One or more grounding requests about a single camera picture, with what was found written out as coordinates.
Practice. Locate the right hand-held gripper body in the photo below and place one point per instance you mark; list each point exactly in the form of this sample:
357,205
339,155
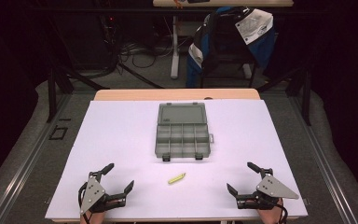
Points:
273,188

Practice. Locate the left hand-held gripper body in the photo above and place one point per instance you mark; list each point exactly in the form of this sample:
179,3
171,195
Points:
92,193

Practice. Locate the small yellow crayon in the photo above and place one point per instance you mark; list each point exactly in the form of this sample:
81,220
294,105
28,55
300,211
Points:
176,178

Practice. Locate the grey clear compartment box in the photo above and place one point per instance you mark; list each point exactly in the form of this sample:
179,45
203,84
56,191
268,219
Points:
181,137

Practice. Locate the person's left hand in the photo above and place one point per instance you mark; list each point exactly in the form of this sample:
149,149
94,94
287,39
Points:
94,217

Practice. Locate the person's right hand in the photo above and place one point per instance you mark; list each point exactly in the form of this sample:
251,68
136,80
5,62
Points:
269,216

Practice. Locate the white table mat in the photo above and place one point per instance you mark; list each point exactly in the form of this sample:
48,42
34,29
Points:
121,140

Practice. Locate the black metal stand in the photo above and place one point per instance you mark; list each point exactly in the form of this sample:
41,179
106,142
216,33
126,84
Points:
306,96
52,93

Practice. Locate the black chair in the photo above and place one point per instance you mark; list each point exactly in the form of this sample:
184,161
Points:
253,74

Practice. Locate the wooden table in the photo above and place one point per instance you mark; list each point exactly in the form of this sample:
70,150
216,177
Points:
174,94

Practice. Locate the dark equipment rack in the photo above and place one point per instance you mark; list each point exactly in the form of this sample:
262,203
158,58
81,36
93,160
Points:
105,31

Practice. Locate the wooden desk with white legs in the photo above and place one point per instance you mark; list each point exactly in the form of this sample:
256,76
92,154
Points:
175,46

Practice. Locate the blue white black jacket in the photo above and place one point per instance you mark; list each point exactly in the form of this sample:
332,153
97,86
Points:
254,25

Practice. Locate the black horizontal bar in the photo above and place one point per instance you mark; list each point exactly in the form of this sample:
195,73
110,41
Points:
105,10

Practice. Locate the aluminium floor rail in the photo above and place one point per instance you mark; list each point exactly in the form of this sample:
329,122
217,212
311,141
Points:
21,169
323,161

